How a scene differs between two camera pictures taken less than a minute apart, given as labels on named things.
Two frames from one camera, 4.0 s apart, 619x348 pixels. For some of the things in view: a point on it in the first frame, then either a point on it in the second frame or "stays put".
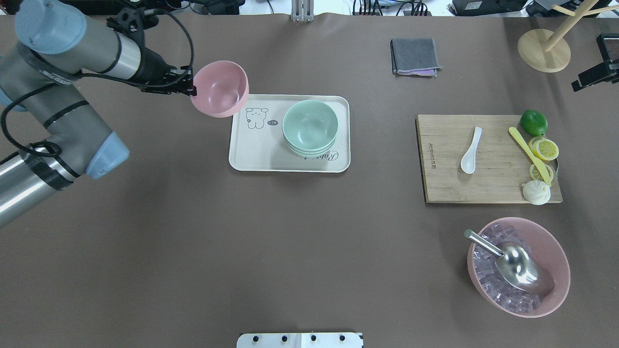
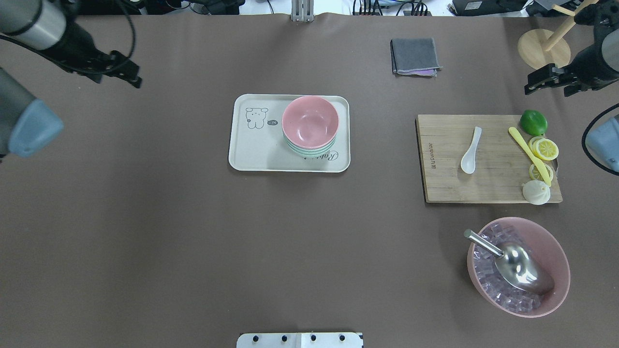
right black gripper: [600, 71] to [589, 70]
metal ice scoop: [520, 266] stays put
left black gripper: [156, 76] to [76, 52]
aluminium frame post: [302, 10] stays put
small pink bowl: [222, 89] to [310, 124]
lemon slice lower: [535, 174] stays put
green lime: [534, 122] stays put
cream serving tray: [257, 142] stays put
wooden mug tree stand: [541, 50] stays put
